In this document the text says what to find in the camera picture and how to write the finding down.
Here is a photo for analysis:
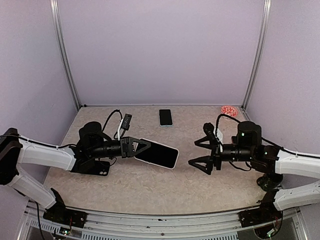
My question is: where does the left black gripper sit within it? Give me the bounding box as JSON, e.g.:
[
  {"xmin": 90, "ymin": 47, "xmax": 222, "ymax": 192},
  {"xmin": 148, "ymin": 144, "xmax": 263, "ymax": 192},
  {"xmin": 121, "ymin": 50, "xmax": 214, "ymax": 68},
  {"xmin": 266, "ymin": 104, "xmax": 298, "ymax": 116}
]
[{"xmin": 89, "ymin": 136, "xmax": 151, "ymax": 159}]

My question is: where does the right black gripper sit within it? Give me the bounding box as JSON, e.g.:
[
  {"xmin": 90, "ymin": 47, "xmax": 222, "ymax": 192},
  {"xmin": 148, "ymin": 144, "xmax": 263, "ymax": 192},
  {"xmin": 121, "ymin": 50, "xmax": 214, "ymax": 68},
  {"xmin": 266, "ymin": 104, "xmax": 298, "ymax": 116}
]
[{"xmin": 188, "ymin": 135, "xmax": 255, "ymax": 175}]

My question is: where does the pink clear phone case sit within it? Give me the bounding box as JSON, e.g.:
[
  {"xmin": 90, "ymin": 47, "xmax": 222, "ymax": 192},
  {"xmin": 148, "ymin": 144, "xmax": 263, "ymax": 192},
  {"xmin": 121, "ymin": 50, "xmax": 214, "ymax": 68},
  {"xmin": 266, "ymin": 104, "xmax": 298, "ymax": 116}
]
[{"xmin": 133, "ymin": 137, "xmax": 180, "ymax": 171}]

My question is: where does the teal green phone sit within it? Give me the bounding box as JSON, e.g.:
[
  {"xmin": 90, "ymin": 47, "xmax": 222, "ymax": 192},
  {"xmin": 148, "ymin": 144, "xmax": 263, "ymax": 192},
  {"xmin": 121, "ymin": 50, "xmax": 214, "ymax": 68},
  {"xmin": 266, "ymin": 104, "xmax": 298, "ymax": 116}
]
[{"xmin": 159, "ymin": 109, "xmax": 173, "ymax": 127}]

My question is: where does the light blue phone case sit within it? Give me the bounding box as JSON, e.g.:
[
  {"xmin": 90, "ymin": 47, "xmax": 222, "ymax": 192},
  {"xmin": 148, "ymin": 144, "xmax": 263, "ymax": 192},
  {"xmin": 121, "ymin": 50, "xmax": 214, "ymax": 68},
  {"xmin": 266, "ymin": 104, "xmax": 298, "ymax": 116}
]
[{"xmin": 159, "ymin": 108, "xmax": 174, "ymax": 128}]

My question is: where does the black phone case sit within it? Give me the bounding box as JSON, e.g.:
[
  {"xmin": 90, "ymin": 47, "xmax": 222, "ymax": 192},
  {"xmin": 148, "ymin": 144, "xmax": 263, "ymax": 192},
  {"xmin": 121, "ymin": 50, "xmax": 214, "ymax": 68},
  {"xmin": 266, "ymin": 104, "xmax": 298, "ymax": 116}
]
[{"xmin": 71, "ymin": 160, "xmax": 111, "ymax": 177}]

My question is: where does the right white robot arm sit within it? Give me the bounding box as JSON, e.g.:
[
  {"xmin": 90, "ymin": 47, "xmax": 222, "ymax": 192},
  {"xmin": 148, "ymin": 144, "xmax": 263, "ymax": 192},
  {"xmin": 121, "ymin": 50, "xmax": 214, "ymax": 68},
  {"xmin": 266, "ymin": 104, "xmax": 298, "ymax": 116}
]
[{"xmin": 188, "ymin": 121, "xmax": 320, "ymax": 222}]

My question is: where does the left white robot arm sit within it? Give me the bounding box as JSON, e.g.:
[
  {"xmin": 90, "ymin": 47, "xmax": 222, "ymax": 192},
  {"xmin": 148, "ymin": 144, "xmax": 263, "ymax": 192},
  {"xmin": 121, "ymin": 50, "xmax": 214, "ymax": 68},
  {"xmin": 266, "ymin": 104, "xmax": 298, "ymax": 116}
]
[{"xmin": 0, "ymin": 121, "xmax": 151, "ymax": 223}]

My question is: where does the red white patterned bowl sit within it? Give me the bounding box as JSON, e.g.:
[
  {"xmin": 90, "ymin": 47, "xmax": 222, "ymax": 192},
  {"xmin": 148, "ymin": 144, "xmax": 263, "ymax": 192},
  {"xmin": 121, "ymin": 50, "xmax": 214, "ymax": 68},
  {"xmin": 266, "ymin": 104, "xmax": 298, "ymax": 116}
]
[{"xmin": 220, "ymin": 105, "xmax": 239, "ymax": 118}]

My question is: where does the dark green mug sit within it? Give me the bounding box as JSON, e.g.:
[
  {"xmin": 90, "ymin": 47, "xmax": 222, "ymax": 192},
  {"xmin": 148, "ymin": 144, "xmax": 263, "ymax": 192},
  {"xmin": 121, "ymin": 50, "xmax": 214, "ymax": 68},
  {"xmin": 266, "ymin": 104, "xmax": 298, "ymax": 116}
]
[{"xmin": 256, "ymin": 173, "xmax": 284, "ymax": 192}]

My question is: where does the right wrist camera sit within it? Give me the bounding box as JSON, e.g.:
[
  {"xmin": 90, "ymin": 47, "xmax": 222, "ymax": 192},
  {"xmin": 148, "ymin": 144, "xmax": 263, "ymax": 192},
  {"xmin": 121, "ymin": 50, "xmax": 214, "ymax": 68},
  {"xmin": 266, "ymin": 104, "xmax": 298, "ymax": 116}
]
[{"xmin": 203, "ymin": 122, "xmax": 223, "ymax": 144}]

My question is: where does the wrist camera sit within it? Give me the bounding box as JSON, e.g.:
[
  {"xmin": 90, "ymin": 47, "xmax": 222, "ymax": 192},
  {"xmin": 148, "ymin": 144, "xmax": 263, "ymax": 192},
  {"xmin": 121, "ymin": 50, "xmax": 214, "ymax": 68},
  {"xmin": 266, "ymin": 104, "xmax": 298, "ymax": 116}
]
[
  {"xmin": 113, "ymin": 113, "xmax": 132, "ymax": 141},
  {"xmin": 203, "ymin": 122, "xmax": 223, "ymax": 144}
]

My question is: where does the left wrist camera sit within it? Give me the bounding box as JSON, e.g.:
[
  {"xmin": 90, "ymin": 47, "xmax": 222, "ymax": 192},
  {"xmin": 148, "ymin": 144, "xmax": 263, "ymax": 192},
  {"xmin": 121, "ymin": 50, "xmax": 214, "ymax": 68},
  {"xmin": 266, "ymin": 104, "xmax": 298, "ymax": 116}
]
[{"xmin": 113, "ymin": 113, "xmax": 132, "ymax": 141}]

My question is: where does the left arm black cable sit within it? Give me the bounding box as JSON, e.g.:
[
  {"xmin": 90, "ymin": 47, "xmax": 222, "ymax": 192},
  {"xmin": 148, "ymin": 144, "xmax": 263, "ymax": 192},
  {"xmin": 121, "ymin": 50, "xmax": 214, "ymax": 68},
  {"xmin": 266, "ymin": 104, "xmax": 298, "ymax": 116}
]
[{"xmin": 0, "ymin": 109, "xmax": 123, "ymax": 151}]

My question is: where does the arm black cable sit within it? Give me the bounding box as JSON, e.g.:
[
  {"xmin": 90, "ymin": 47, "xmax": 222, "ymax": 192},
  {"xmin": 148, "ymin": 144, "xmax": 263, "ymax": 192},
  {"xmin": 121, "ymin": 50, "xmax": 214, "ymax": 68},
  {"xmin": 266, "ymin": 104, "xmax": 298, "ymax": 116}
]
[
  {"xmin": 0, "ymin": 109, "xmax": 123, "ymax": 151},
  {"xmin": 214, "ymin": 113, "xmax": 320, "ymax": 158}
]

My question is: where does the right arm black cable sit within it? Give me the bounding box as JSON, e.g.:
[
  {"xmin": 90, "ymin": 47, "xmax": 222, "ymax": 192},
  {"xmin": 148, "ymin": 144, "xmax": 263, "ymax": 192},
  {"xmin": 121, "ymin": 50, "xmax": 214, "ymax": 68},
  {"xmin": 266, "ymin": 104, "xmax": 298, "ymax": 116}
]
[{"xmin": 214, "ymin": 113, "xmax": 320, "ymax": 158}]

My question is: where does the front aluminium rail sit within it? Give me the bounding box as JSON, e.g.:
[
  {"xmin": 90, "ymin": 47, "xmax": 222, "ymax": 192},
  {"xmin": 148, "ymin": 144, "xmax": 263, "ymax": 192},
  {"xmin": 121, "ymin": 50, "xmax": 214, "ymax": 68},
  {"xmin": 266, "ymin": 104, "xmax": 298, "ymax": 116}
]
[{"xmin": 16, "ymin": 201, "xmax": 311, "ymax": 240}]

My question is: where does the right aluminium frame post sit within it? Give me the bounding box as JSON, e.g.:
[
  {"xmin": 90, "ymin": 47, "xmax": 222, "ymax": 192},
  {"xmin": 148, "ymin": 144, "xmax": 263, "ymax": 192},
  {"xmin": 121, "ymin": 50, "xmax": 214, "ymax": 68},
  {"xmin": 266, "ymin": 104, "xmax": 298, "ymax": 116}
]
[{"xmin": 241, "ymin": 0, "xmax": 272, "ymax": 112}]

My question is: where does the aluminium frame post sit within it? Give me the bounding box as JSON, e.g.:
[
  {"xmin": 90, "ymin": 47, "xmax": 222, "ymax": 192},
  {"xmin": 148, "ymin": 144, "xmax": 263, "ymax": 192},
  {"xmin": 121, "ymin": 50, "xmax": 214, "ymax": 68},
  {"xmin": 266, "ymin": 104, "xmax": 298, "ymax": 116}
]
[
  {"xmin": 49, "ymin": 0, "xmax": 82, "ymax": 111},
  {"xmin": 241, "ymin": 0, "xmax": 272, "ymax": 112}
]

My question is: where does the left aluminium frame post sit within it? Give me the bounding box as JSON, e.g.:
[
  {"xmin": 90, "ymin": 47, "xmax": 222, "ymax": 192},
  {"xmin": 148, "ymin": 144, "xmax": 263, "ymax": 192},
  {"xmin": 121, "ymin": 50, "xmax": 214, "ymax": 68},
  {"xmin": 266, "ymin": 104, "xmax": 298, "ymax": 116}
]
[{"xmin": 49, "ymin": 0, "xmax": 82, "ymax": 111}]

